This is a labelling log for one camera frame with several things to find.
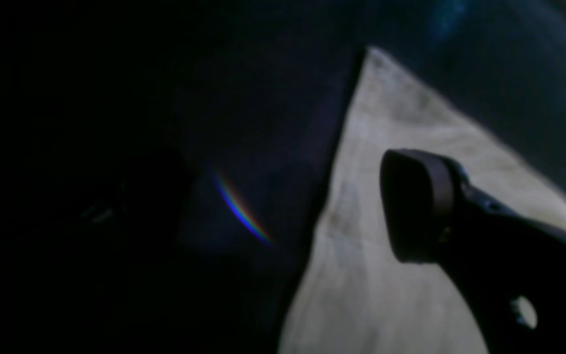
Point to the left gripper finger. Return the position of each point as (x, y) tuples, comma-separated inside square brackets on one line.
[(510, 270)]

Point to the green T-shirt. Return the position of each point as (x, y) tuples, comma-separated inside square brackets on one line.
[(356, 296)]

